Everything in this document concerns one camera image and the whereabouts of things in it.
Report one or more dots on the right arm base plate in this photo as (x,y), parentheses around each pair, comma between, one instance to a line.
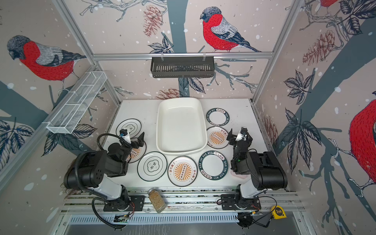
(232,202)

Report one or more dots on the front white black-line plate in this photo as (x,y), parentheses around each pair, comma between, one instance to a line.
(152,166)

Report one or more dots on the small circuit board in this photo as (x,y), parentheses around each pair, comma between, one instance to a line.
(121,218)

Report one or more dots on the glass jar of grains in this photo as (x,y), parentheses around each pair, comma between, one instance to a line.
(156,200)

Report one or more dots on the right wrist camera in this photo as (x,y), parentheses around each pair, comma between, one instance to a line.
(241,137)

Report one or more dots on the back left white plate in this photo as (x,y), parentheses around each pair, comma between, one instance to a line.
(132,125)

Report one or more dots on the white mesh wall shelf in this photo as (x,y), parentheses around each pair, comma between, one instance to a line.
(79,100)

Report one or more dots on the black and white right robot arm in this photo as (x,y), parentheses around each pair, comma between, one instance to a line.
(265,170)

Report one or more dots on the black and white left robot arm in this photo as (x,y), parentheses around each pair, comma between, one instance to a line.
(92,172)

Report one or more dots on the large green rim plate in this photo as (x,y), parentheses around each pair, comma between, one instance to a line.
(213,165)

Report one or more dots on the orange sunburst plate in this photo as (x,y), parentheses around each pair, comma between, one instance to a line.
(217,137)
(137,154)
(182,171)

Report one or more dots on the yellow tape measure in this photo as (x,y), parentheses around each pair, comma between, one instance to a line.
(278,212)

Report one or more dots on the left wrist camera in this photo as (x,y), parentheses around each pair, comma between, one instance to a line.
(126,138)

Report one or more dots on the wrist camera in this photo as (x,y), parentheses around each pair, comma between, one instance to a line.
(126,138)
(241,137)

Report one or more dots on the black hanging wire basket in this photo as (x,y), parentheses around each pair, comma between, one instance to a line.
(182,67)

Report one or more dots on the white plastic bin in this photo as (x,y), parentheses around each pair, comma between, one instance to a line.
(181,127)

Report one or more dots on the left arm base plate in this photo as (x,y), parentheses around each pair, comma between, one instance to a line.
(133,203)

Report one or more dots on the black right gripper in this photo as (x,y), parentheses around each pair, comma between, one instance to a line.
(239,141)

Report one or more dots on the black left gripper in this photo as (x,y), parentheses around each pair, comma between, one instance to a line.
(132,142)

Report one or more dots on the small green rim plate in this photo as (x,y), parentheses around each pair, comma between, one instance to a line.
(217,117)

